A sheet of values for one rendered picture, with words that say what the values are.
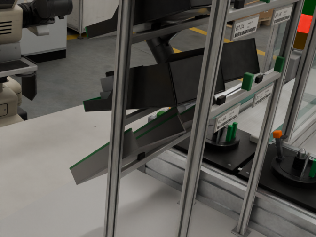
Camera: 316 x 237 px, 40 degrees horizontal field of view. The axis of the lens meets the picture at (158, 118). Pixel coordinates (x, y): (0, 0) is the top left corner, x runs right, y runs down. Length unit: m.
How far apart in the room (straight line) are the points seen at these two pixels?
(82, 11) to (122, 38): 4.63
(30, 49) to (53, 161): 3.17
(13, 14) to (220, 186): 0.91
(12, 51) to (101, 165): 0.80
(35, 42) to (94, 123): 2.95
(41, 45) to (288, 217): 3.70
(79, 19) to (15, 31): 3.77
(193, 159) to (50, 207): 0.57
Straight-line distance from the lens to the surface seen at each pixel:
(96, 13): 5.52
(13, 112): 1.76
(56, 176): 1.31
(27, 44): 4.45
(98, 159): 0.94
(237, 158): 1.28
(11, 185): 1.29
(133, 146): 0.83
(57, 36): 4.61
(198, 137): 0.70
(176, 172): 1.26
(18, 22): 1.64
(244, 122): 1.62
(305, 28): 1.34
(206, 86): 0.67
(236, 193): 1.18
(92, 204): 1.21
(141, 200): 1.23
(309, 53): 1.35
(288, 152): 1.38
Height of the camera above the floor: 1.61
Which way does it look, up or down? 27 degrees down
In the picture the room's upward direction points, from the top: 7 degrees clockwise
